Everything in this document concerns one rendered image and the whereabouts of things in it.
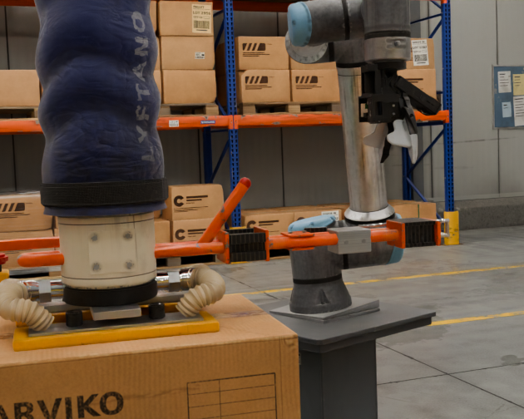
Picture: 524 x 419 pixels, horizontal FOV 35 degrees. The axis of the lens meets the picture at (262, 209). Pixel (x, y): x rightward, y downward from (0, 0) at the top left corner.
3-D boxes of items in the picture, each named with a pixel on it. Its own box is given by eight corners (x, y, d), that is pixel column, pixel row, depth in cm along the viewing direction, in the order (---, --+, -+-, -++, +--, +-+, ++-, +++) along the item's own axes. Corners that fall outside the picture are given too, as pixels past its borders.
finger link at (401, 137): (390, 165, 157) (378, 126, 161) (418, 164, 158) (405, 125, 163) (396, 155, 154) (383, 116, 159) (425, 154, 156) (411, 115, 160)
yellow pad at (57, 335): (12, 352, 133) (11, 322, 132) (14, 339, 142) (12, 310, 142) (219, 332, 142) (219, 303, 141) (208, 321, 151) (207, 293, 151)
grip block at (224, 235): (226, 265, 151) (225, 233, 151) (215, 258, 160) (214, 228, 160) (271, 261, 153) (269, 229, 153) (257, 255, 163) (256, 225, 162)
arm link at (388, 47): (398, 42, 168) (420, 36, 159) (398, 66, 169) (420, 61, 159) (357, 42, 166) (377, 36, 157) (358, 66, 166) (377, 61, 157)
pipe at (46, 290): (12, 328, 134) (9, 293, 134) (15, 301, 158) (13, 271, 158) (216, 309, 143) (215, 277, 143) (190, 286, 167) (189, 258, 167)
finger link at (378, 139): (355, 155, 173) (364, 118, 167) (382, 154, 175) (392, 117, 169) (360, 164, 171) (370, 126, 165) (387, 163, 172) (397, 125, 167)
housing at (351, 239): (338, 254, 158) (338, 231, 158) (326, 250, 165) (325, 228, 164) (372, 252, 160) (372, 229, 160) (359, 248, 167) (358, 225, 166)
